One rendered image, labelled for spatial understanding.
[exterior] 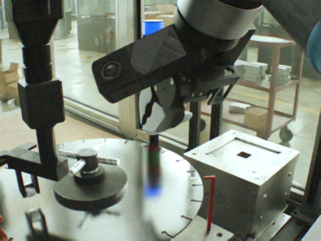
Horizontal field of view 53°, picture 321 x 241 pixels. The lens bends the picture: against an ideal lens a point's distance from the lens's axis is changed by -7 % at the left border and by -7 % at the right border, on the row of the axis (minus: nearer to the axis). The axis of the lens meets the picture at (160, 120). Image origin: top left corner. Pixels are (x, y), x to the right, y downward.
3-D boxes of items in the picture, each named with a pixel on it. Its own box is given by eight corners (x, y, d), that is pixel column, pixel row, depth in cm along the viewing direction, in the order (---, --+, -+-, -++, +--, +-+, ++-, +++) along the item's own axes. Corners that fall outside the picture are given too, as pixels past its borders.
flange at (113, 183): (111, 212, 43) (110, 196, 42) (39, 197, 46) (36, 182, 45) (137, 171, 53) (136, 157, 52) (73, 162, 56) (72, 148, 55)
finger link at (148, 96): (175, 123, 51) (196, 85, 44) (139, 132, 49) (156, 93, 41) (167, 107, 53) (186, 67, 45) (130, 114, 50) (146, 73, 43)
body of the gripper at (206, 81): (221, 107, 43) (267, 41, 33) (161, 120, 39) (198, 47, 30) (195, 62, 46) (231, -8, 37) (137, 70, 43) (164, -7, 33)
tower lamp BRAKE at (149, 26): (153, 32, 73) (153, 19, 72) (168, 34, 70) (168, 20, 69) (137, 34, 70) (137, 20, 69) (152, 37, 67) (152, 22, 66)
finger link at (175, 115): (171, 140, 44) (195, 99, 37) (160, 143, 43) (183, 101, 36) (157, 109, 46) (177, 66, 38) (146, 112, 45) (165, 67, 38)
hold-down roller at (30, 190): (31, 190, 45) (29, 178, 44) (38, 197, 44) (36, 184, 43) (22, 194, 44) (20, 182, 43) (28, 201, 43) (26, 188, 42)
